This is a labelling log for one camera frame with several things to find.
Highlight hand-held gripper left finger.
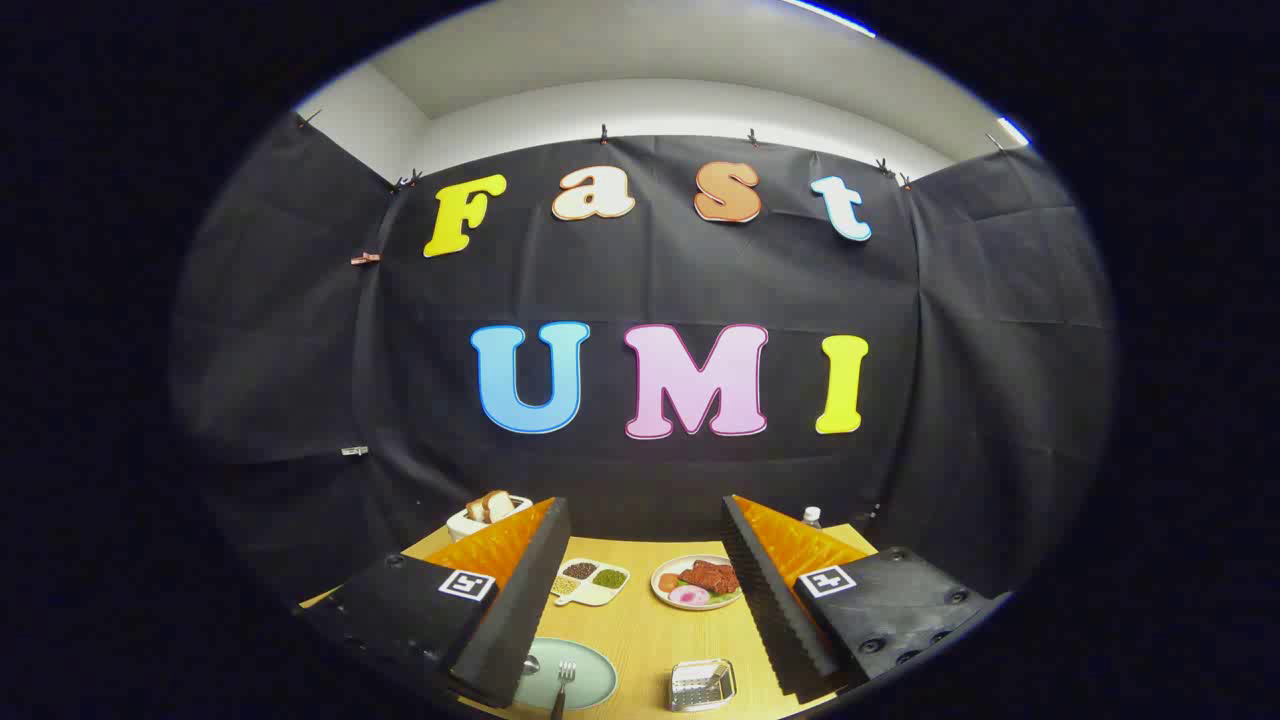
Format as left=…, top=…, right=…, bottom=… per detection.
left=297, top=497, right=573, bottom=711

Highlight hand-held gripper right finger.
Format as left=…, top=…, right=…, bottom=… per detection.
left=721, top=494, right=1001, bottom=704

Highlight white divided dish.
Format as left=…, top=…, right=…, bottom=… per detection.
left=549, top=557, right=631, bottom=608

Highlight brown steak pieces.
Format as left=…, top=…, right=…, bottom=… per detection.
left=680, top=560, right=742, bottom=596

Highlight pale green plate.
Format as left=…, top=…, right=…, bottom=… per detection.
left=512, top=637, right=618, bottom=712

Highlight white toaster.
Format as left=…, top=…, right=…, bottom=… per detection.
left=446, top=490, right=534, bottom=544

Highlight white oval food plate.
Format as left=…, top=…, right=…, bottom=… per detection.
left=650, top=555, right=743, bottom=611

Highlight metal wire basket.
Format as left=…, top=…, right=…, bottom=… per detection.
left=668, top=658, right=738, bottom=713

